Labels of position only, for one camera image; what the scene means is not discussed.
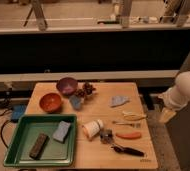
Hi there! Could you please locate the dark rectangular eraser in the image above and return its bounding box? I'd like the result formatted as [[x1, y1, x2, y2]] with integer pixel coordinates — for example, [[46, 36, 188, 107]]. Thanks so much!
[[29, 133, 49, 159]]

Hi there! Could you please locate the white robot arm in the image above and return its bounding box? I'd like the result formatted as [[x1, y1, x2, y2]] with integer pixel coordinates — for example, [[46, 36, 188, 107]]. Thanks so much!
[[159, 71, 190, 123]]

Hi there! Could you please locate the orange carrot toy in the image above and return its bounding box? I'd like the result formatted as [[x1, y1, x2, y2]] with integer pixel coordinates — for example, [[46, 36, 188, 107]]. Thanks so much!
[[115, 132, 142, 140]]

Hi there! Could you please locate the light blue cloth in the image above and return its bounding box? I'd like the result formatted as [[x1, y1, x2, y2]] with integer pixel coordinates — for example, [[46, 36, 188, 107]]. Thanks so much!
[[110, 95, 130, 107]]

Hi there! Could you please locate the white cup on side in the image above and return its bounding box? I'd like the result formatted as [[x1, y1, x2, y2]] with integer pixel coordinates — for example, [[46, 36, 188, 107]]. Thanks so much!
[[82, 119, 104, 140]]

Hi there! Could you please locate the dark grape bunch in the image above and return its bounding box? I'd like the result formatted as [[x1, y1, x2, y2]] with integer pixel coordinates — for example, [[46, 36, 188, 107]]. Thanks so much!
[[75, 82, 96, 98]]

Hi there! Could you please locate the small blue cup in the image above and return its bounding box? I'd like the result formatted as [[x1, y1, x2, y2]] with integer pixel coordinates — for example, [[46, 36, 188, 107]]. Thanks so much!
[[69, 95, 83, 110]]

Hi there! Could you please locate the purple bowl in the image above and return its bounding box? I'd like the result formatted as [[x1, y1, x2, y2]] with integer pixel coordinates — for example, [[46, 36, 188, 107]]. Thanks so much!
[[56, 77, 78, 96]]

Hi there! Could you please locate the blue sponge block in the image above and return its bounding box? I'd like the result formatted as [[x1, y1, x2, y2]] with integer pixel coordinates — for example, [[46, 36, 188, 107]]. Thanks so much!
[[53, 121, 71, 143]]

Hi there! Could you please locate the orange bowl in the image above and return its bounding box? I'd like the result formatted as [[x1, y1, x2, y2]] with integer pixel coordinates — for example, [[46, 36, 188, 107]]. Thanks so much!
[[39, 93, 62, 113]]

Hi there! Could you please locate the green plastic tray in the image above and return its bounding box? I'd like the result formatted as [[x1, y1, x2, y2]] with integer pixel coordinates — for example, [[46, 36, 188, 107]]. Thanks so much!
[[4, 114, 77, 168]]

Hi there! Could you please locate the blue box on floor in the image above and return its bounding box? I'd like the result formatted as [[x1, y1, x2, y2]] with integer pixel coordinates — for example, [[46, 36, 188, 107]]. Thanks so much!
[[10, 105, 26, 123]]

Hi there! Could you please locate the black handled tool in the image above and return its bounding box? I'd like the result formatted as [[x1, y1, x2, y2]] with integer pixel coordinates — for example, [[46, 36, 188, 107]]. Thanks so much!
[[111, 144, 145, 157]]

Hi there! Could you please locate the black floor cable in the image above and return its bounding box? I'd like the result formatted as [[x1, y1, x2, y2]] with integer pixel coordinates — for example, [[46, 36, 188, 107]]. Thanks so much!
[[0, 89, 14, 149]]

